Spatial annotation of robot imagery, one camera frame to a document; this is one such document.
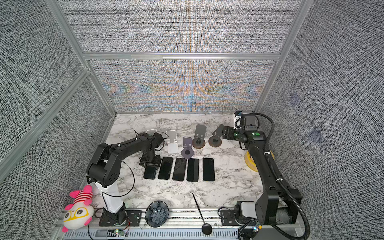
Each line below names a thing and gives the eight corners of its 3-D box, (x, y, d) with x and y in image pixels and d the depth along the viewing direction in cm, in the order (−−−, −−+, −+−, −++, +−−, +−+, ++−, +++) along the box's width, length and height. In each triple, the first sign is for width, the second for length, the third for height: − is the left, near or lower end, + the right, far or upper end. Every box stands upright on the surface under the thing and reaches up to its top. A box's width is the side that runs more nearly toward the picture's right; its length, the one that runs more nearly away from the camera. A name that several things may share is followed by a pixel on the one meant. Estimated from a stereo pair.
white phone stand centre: (166, 153, 99) (164, 145, 91) (168, 138, 106) (166, 130, 99) (177, 153, 99) (176, 145, 91) (178, 138, 106) (177, 130, 99)
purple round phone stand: (182, 158, 97) (181, 150, 89) (182, 145, 103) (181, 136, 95) (193, 158, 97) (193, 150, 89) (193, 145, 103) (193, 136, 95)
